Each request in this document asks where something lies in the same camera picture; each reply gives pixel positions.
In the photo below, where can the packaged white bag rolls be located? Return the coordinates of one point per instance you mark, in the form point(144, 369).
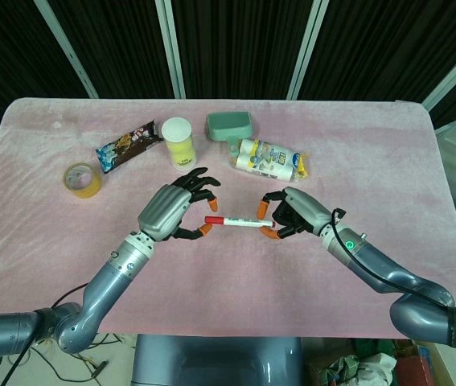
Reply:
point(268, 158)

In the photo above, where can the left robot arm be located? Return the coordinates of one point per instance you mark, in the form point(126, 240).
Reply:
point(107, 281)

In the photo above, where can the crumpled white plastic bag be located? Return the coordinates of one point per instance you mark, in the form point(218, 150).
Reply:
point(372, 372)

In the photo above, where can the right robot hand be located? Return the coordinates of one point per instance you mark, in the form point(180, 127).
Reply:
point(304, 207)

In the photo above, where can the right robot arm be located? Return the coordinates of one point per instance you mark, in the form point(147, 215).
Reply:
point(376, 265)

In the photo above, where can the clear tennis ball tube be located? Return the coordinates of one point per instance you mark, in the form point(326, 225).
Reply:
point(177, 128)

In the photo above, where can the yellow tennis ball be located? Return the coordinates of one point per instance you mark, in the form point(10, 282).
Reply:
point(180, 144)
point(184, 161)

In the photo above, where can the pink table cloth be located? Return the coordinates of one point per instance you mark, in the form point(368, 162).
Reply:
point(227, 281)

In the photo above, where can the yellow tape roll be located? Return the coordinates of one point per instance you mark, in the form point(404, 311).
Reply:
point(89, 191)

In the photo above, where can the black curtain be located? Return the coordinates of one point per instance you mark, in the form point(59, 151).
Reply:
point(251, 40)

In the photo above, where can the white marker pen body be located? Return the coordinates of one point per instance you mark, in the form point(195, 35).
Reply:
point(247, 221)

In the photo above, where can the white metal frame post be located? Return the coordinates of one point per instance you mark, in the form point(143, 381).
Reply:
point(453, 82)
point(172, 48)
point(307, 52)
point(68, 48)

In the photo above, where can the brown snack bag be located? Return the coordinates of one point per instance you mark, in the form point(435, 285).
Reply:
point(127, 146)

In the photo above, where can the red marker cap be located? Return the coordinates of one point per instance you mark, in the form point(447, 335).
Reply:
point(214, 219)

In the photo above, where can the grey robot torso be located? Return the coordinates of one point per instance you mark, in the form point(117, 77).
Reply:
point(211, 362)

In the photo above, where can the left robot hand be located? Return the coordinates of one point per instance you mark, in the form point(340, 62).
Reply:
point(165, 209)

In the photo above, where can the red cardboard box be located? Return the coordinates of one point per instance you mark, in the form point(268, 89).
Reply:
point(412, 368)

